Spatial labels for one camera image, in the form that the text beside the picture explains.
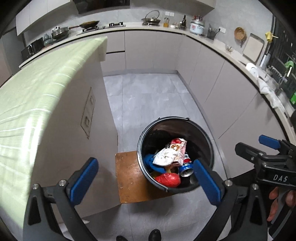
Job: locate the frying pan with handle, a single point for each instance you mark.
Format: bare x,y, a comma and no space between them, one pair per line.
86,25

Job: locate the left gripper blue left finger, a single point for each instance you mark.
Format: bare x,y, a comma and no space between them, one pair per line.
40,222

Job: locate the black microwave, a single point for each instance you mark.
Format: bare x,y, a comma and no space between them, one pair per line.
32,49

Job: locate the red white noodle cup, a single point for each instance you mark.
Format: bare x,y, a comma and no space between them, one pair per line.
186,159

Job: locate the white plate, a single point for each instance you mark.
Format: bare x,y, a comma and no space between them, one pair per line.
252,69

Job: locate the covered black wok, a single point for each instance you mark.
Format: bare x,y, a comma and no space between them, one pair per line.
60,32

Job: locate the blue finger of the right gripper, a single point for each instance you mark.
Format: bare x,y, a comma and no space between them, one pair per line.
269,142
249,153

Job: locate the brown wooden stool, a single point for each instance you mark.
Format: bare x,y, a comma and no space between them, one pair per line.
133,187

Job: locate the snack wrapper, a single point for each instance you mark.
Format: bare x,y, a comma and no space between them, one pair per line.
172,154

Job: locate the round bamboo basket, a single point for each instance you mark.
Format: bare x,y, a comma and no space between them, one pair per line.
239,33

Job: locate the blue pepsi can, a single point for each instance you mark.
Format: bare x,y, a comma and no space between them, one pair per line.
186,170

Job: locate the oil bottle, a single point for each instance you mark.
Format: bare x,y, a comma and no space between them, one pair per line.
166,22

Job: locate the utensil holder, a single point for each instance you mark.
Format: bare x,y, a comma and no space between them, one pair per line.
212,32

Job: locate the white rice cooker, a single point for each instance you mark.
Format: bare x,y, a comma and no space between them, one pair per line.
197,25

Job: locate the white cutting board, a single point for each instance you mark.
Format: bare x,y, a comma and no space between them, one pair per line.
253,48

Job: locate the pan with glass lid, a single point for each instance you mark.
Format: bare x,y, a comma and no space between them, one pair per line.
153,20

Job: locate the gas stove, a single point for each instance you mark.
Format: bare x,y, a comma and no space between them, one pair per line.
97,27

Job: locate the black trash bucket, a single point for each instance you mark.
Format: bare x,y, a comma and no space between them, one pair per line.
158,134

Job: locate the white rag on counter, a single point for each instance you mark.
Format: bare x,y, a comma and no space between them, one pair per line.
270,94

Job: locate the dark sauce bottle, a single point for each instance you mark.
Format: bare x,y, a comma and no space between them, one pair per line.
183,23

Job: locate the refrigerator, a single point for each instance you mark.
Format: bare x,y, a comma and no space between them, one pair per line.
11,57

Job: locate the red plastic bag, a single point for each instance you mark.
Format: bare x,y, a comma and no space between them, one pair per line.
171,180

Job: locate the black range hood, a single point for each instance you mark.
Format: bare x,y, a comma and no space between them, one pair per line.
84,6

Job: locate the teal ceramic jar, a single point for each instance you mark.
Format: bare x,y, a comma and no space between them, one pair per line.
47,40

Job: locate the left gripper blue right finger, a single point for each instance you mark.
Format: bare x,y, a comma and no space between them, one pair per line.
250,222

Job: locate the blue cloth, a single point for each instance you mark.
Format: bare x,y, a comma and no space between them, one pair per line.
148,162

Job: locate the green checkered tablecloth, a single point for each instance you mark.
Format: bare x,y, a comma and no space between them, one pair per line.
28,100

